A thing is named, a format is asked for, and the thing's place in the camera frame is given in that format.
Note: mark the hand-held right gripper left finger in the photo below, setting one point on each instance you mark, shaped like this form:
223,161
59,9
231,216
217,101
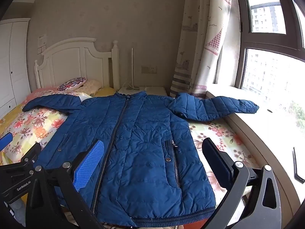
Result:
89,164

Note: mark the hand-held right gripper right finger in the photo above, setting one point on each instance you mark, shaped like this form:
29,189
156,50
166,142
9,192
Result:
215,162

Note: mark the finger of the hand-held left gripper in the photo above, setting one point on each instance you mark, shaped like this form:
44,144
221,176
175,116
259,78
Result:
28,156
6,141

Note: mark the blue puffer jacket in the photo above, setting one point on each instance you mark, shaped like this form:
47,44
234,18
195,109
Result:
143,136

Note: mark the yellow bed sheet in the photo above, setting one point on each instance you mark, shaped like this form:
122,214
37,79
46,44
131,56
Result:
6,158

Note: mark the floral bed quilt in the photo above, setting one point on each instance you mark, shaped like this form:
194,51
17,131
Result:
31,124

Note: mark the beige window sill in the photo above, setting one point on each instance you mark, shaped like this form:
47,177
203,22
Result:
274,128

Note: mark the yellow pillow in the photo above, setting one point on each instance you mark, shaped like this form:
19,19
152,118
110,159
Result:
104,91

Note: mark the white wardrobe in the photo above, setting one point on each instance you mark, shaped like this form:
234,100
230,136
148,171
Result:
14,64

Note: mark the cream pillow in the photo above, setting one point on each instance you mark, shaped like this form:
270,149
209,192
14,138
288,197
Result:
91,85

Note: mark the purple patterned pillow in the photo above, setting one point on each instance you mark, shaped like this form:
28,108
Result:
71,84

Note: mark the white nightstand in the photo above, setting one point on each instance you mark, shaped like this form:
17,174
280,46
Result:
154,91

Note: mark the white wooden headboard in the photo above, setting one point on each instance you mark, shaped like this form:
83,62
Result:
71,62

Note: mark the white lamp pole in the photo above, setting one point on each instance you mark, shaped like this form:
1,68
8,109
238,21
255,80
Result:
132,64

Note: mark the dark framed window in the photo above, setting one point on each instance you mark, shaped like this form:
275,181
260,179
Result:
243,52

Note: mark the sailboat print curtain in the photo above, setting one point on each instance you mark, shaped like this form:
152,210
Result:
202,40

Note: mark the beige wall socket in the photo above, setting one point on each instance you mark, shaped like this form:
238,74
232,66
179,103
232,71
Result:
149,69

